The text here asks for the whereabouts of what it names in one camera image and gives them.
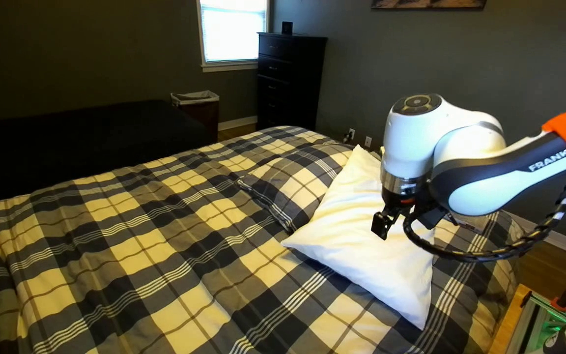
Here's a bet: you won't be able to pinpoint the plaid pillow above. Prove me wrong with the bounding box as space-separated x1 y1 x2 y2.
236 140 354 235

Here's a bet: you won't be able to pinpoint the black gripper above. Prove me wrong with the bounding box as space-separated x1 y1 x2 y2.
367 191 424 242

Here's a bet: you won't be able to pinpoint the green framed items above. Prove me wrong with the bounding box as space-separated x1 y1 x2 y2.
517 292 566 354

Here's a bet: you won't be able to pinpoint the light wooden table board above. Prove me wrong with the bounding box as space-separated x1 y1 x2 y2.
487 282 534 354

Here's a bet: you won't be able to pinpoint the white pillow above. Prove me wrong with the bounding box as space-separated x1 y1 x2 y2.
281 144 440 331

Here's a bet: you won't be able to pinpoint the bright window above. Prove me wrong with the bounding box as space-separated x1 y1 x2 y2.
194 0 273 75

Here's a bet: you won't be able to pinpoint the framed wall picture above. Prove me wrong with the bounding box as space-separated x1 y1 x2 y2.
369 0 487 12

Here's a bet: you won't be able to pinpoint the dark bin with tray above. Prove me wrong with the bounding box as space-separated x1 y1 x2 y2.
169 89 222 146

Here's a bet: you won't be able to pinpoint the plaid bed comforter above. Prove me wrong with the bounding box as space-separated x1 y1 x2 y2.
0 124 532 354

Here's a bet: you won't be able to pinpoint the black tall dresser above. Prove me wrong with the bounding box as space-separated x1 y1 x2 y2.
253 30 330 134

